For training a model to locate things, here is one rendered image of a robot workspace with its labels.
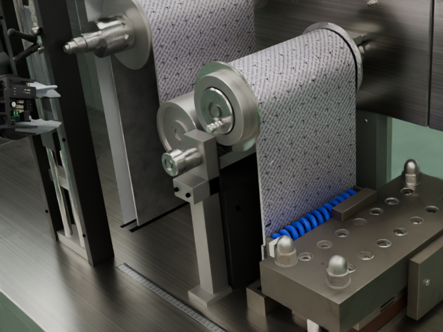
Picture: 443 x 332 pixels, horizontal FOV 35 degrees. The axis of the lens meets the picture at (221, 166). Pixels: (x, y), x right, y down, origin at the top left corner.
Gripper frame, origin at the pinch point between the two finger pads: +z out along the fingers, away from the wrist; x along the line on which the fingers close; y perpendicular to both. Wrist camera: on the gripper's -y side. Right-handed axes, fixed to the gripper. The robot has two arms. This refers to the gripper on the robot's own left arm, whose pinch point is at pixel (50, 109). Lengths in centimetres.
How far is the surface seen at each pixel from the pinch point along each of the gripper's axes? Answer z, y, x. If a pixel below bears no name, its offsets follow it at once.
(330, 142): 32.0, 33.5, -6.7
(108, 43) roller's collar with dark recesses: 8.9, 4.8, 11.1
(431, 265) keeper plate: 32, 50, -27
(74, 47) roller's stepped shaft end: 4.4, 1.3, 10.4
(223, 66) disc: 10.5, 26.9, 5.1
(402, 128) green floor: 301, -59, 6
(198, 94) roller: 12.0, 20.9, 1.4
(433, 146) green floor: 287, -37, -5
